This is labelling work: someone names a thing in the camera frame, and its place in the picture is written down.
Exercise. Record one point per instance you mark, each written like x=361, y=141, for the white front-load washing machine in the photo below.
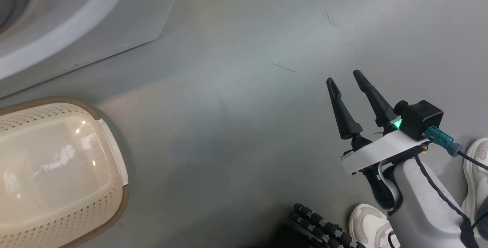
x=95, y=11

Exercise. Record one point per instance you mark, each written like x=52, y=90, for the dark grey trouser leg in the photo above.
x=482, y=217

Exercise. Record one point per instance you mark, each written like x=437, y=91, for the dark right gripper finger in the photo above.
x=345, y=118
x=377, y=103

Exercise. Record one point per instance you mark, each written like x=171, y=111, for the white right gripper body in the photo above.
x=381, y=150

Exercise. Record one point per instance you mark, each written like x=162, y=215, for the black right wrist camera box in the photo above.
x=421, y=120

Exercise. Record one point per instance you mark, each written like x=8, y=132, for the grey rubber door gasket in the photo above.
x=13, y=0

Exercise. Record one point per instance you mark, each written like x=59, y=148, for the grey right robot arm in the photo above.
x=419, y=210

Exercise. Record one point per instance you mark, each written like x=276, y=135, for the white sneaker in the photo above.
x=371, y=227
x=476, y=171

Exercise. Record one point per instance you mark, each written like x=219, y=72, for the cream perforated laundry basket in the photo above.
x=57, y=164

